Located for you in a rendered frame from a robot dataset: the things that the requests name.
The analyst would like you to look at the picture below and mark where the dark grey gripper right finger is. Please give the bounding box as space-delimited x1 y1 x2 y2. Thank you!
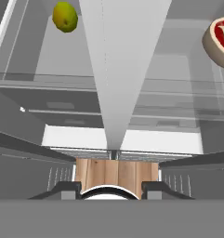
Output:
141 181 195 201

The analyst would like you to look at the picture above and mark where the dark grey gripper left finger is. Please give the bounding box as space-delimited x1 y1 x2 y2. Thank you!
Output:
29 181 83 201

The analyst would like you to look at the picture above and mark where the grey side-by-side fridge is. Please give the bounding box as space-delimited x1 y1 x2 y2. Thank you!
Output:
0 0 224 162

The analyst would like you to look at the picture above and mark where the red raw steak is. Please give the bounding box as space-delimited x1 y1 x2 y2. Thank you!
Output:
202 16 224 70

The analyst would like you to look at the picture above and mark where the white and black round thing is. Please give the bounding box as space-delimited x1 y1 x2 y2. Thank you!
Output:
80 184 140 201

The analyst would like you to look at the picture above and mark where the yellow-green pear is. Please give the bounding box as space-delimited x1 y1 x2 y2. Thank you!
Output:
51 1 79 33

